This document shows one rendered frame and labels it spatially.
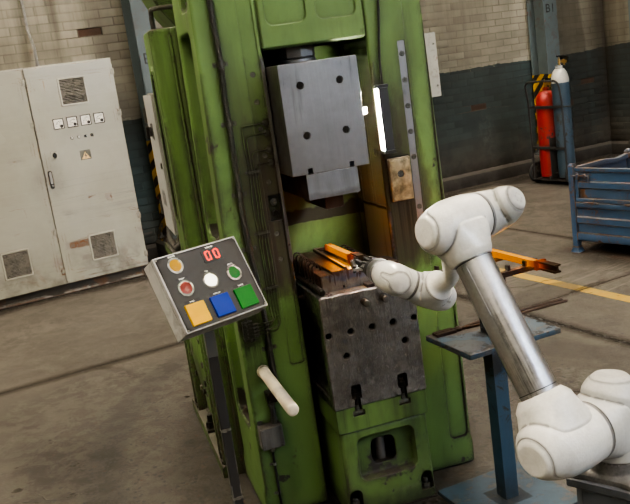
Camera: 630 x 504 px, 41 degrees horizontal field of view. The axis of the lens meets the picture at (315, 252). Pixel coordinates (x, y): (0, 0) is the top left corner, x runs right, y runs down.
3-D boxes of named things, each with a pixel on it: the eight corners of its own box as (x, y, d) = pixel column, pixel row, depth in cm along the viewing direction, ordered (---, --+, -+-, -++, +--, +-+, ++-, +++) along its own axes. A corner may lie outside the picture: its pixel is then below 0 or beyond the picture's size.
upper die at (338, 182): (360, 191, 314) (357, 166, 312) (309, 200, 308) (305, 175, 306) (326, 181, 353) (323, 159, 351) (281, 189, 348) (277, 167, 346)
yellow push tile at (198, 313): (213, 319, 280) (203, 299, 281) (194, 325, 275) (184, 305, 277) (210, 321, 281) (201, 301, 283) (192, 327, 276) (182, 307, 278)
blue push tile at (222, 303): (237, 310, 286) (227, 290, 288) (218, 317, 281) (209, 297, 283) (234, 312, 287) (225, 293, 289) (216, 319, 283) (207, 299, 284)
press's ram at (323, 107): (391, 160, 315) (378, 51, 307) (292, 177, 305) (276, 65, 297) (354, 153, 355) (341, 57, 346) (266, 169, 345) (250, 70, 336)
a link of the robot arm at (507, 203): (482, 197, 242) (447, 207, 235) (522, 170, 227) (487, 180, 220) (501, 238, 240) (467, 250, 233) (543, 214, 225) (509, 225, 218)
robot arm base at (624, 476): (671, 456, 226) (669, 437, 224) (638, 494, 210) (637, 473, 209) (605, 443, 238) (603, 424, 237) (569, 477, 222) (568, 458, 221)
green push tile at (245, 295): (260, 302, 292) (250, 283, 294) (242, 308, 288) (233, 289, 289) (257, 304, 294) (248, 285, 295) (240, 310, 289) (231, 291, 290)
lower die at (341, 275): (372, 283, 321) (369, 261, 319) (322, 293, 316) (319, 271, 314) (338, 263, 361) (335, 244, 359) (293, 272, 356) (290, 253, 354)
